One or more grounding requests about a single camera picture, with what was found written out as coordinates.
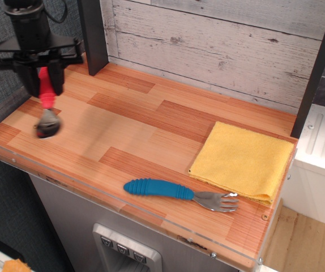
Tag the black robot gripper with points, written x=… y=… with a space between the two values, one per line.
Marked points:
x=35 y=45

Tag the red handled metal spoon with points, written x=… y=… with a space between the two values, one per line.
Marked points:
x=49 y=123

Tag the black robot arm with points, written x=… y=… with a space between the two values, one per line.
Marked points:
x=23 y=4

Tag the clear acrylic table edge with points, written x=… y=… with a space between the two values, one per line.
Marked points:
x=235 y=237

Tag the grey cabinet body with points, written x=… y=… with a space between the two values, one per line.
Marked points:
x=73 y=218

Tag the silver dispenser panel with buttons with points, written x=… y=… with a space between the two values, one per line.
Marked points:
x=121 y=253

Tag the orange object bottom left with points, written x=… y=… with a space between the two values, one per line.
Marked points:
x=15 y=266

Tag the yellow folded cloth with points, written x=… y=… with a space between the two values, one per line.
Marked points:
x=242 y=161

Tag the white toy sink unit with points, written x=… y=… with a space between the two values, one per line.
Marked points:
x=304 y=188

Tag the dark left shelf post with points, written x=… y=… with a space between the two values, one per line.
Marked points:
x=94 y=35

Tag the dark shelf post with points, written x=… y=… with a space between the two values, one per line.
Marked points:
x=310 y=91
x=94 y=35

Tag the blue handled metal fork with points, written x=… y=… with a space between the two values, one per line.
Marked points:
x=218 y=202

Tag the dark right shelf post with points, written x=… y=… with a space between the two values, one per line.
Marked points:
x=310 y=91

